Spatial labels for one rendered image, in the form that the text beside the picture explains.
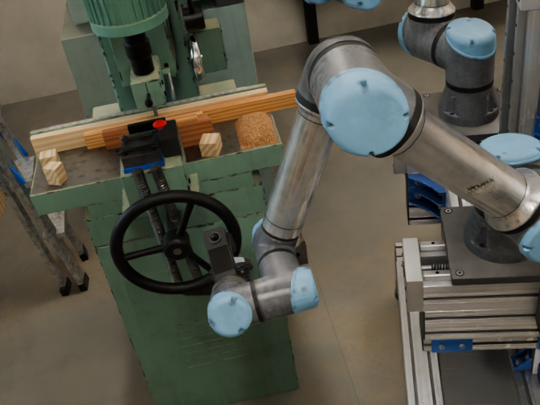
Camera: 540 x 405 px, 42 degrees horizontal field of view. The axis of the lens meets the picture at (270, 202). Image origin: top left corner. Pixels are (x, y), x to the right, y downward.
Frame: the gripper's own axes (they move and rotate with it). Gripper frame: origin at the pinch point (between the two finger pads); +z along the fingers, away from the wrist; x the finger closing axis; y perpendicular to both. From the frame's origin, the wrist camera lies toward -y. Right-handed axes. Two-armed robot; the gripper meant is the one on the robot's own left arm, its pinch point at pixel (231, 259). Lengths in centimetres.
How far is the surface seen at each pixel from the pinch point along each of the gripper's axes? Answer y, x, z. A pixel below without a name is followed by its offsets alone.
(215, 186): -14.4, -0.8, 19.0
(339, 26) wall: -59, 72, 274
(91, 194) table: -20.3, -29.2, 15.1
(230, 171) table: -17.0, 3.6, 17.7
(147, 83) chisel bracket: -41.7, -9.6, 16.9
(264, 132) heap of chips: -23.8, 13.9, 17.1
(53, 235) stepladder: -4, -69, 101
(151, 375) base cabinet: 37, -36, 47
